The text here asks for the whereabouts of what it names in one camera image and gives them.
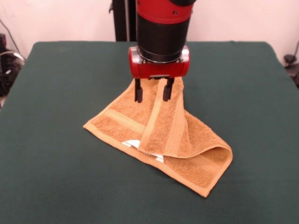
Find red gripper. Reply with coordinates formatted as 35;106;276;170
128;45;191;104

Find orange terry towel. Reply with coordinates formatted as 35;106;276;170
83;76;233;198

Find dark green table cloth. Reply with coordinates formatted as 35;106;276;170
0;41;299;224

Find black equipment with cables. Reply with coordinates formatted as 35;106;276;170
0;32;26;97

